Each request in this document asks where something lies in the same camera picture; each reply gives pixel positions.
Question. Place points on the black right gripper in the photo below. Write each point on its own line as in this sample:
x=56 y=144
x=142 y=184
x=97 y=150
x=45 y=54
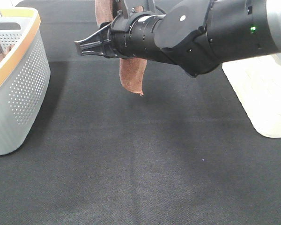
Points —
x=110 y=41

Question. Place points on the brown microfibre towel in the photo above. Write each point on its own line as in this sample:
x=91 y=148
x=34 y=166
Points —
x=131 y=71

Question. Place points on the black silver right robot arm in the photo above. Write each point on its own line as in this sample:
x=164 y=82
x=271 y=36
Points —
x=197 y=35

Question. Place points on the grey perforated laundry basket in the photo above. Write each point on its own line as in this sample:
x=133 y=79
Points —
x=24 y=75

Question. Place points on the black fabric table mat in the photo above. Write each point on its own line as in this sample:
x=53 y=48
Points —
x=184 y=153

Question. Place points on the white storage bin grey rim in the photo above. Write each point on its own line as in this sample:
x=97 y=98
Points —
x=257 y=84

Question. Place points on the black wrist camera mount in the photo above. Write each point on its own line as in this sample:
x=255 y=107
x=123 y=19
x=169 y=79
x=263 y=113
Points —
x=130 y=9

